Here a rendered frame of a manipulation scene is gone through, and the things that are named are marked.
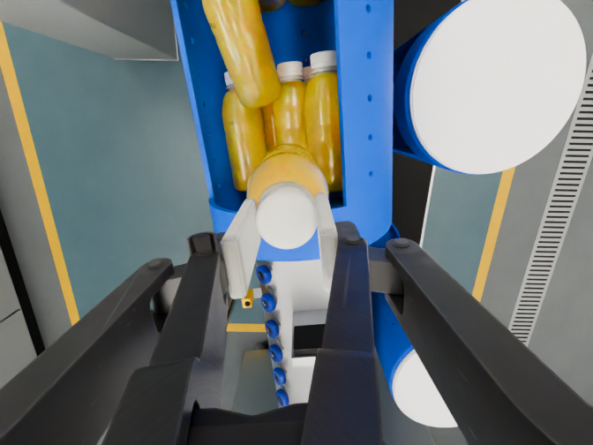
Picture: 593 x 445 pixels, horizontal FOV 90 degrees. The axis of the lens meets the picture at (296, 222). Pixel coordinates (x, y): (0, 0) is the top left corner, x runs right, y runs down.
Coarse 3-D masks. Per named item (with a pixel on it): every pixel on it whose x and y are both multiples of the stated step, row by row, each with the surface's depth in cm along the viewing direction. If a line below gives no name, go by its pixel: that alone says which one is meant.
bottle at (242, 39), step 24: (216, 0) 34; (240, 0) 34; (216, 24) 36; (240, 24) 36; (264, 24) 39; (240, 48) 37; (264, 48) 39; (240, 72) 40; (264, 72) 40; (240, 96) 43; (264, 96) 42
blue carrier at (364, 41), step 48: (192, 0) 43; (336, 0) 29; (384, 0) 32; (192, 48) 43; (288, 48) 53; (336, 48) 30; (384, 48) 34; (192, 96) 42; (384, 96) 35; (384, 144) 37; (240, 192) 56; (336, 192) 60; (384, 192) 39
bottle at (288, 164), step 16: (288, 144) 33; (272, 160) 23; (288, 160) 22; (304, 160) 23; (256, 176) 22; (272, 176) 21; (288, 176) 21; (304, 176) 21; (320, 176) 23; (256, 192) 21
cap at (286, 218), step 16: (272, 192) 18; (288, 192) 18; (304, 192) 19; (272, 208) 18; (288, 208) 18; (304, 208) 18; (256, 224) 19; (272, 224) 18; (288, 224) 19; (304, 224) 19; (272, 240) 19; (288, 240) 19; (304, 240) 19
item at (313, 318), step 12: (300, 312) 74; (312, 312) 74; (324, 312) 74; (300, 324) 70; (312, 324) 70; (324, 324) 67; (300, 336) 64; (312, 336) 63; (300, 348) 61; (312, 348) 60; (300, 360) 60; (312, 360) 60
